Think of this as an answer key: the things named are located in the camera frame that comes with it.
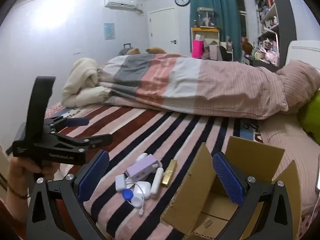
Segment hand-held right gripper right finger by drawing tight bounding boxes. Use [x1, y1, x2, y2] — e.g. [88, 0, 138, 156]
[212, 152, 302, 240]

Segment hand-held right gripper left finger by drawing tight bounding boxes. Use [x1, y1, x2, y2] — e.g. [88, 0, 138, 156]
[25, 149, 110, 240]

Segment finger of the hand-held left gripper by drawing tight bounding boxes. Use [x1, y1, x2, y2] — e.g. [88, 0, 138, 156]
[44, 117, 90, 133]
[51, 133, 113, 152]

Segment white charger adapter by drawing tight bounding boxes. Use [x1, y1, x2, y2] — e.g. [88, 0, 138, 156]
[115, 174, 129, 192]

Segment brown cardboard box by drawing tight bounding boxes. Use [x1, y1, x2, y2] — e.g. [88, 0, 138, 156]
[160, 135, 303, 240]

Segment blue and white lens case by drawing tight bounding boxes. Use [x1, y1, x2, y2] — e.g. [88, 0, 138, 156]
[122, 189, 145, 208]

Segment purple rectangular box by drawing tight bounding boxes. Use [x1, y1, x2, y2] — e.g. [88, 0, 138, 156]
[125, 154, 163, 183]

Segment white earbuds case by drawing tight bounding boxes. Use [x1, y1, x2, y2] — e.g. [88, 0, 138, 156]
[135, 181, 152, 200]

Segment white charging cable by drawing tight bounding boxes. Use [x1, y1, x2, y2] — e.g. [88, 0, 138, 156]
[124, 179, 145, 217]

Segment gold lipstick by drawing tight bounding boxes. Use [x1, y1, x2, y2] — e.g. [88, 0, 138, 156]
[160, 159, 178, 187]

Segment white stick tube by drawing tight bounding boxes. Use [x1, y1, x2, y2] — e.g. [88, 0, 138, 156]
[150, 167, 164, 197]

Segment person's left forearm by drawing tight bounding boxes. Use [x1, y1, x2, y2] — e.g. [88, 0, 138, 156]
[0, 177, 34, 229]

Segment person's left hand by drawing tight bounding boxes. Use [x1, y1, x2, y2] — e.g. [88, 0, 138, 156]
[9, 158, 61, 188]

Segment cream fleece blanket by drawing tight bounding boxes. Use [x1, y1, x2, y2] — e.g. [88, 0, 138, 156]
[61, 57, 113, 108]

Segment red and navy striped blanket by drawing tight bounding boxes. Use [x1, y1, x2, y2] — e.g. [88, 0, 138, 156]
[42, 102, 265, 240]

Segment pink striped pillow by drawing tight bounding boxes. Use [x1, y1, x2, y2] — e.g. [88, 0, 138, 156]
[257, 115, 320, 215]
[275, 60, 320, 113]

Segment dark suitcase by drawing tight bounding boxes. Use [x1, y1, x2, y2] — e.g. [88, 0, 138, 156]
[119, 43, 133, 55]

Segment folded pink and grey duvet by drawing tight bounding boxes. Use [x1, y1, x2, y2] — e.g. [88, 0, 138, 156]
[97, 54, 289, 120]

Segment green plush toy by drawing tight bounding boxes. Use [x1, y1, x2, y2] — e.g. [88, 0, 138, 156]
[297, 90, 320, 143]

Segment white door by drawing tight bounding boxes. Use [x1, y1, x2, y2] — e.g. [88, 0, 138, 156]
[147, 8, 178, 55]

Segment cluttered dark desk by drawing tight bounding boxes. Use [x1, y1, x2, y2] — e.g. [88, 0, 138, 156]
[244, 54, 280, 68]

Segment white air conditioner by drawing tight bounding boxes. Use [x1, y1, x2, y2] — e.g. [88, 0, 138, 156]
[104, 0, 143, 14]

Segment black chair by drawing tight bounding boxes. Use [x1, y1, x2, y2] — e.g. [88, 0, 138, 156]
[219, 45, 232, 61]

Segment bright pink bag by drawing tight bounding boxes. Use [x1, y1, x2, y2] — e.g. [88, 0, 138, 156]
[192, 39, 204, 58]

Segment brown plush animal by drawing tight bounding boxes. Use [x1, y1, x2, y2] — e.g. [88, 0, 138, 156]
[241, 37, 253, 55]

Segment yellow shelf cabinet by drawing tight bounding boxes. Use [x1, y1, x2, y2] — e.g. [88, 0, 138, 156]
[191, 27, 221, 55]

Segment white headboard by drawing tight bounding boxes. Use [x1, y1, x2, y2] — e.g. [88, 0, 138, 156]
[285, 40, 320, 68]

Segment glass display case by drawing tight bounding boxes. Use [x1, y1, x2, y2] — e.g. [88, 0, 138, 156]
[197, 7, 216, 28]

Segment teal curtain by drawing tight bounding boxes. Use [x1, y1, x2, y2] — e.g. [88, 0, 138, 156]
[190, 0, 244, 60]

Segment dark tall bookshelf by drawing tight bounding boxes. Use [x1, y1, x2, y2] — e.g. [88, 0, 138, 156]
[256, 0, 297, 67]

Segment light blue wall poster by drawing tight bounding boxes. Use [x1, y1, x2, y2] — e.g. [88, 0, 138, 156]
[104, 23, 115, 40]

